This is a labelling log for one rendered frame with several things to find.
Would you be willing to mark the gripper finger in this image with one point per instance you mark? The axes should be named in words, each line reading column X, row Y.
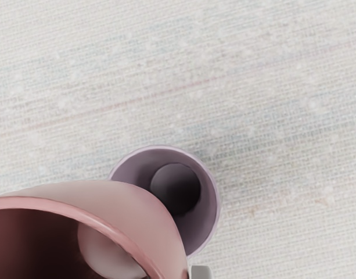
column 200, row 272

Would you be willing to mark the pink cup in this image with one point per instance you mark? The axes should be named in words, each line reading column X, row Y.
column 131, row 209

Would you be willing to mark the lilac cup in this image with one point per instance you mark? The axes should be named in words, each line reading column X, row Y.
column 204, row 203

